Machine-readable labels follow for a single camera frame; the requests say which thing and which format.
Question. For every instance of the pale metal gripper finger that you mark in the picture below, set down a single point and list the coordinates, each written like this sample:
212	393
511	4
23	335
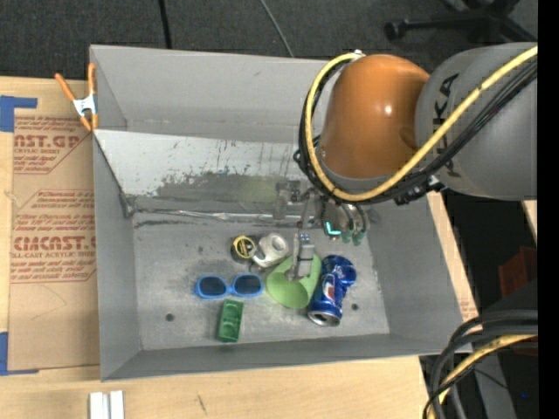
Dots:
299	251
310	253

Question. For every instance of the light green plastic cup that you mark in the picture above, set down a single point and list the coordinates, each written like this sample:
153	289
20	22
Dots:
286	288

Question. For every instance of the white tape roll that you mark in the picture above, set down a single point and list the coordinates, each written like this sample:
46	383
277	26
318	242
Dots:
273	247

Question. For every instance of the blue soda can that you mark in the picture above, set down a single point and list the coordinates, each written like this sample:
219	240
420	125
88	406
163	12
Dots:
332	295

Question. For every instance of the blue sunglasses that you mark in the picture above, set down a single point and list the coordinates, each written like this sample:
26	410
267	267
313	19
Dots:
209	287

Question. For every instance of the green plastic block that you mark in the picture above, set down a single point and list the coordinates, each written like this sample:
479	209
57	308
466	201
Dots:
230	321

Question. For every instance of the grey metal bin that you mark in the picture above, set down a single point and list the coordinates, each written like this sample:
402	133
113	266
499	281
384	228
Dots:
183	242

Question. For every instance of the brown cardboard board red print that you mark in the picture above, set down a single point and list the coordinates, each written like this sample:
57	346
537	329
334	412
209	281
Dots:
52	234

